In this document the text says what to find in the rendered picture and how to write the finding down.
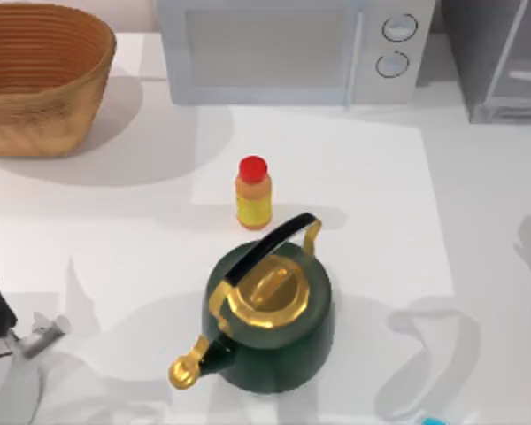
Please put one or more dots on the orange bottle with red cap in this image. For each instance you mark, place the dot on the orange bottle with red cap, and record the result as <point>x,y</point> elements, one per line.
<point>253,199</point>

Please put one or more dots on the dark green and gold kettle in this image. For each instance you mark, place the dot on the dark green and gold kettle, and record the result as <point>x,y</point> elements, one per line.
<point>270,319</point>

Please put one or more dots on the pale microwave oven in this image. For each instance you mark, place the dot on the pale microwave oven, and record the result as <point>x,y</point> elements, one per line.
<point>265,53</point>

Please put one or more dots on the round microwave knob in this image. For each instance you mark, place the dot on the round microwave knob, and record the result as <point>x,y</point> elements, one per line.
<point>392,64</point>
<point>399,26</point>

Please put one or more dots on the woven brown basket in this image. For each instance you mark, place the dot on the woven brown basket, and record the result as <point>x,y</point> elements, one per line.
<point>35,88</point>

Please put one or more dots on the small light blue object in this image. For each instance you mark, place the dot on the small light blue object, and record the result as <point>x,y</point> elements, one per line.
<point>432,420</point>

